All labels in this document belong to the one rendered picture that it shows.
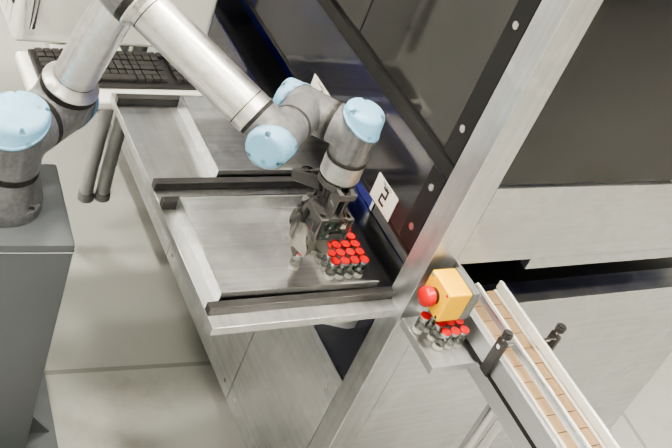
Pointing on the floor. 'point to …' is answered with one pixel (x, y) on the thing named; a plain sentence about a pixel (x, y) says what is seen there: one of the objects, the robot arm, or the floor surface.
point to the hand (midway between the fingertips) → (300, 247)
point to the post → (478, 172)
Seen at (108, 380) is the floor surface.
